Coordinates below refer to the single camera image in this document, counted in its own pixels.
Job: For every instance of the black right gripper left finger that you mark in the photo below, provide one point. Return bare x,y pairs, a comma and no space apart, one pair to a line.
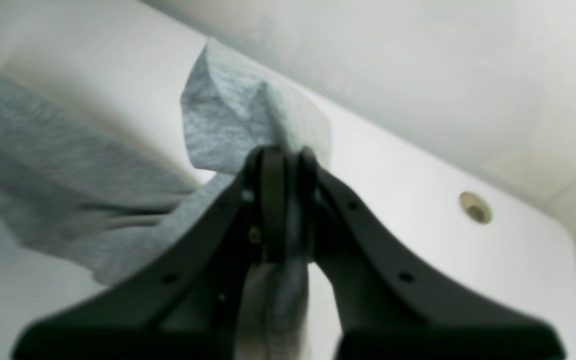
185,304

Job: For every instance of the grey t-shirt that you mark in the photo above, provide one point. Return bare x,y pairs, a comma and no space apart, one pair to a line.
71,189

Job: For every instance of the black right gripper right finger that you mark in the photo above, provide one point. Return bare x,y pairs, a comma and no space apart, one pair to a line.
393,305

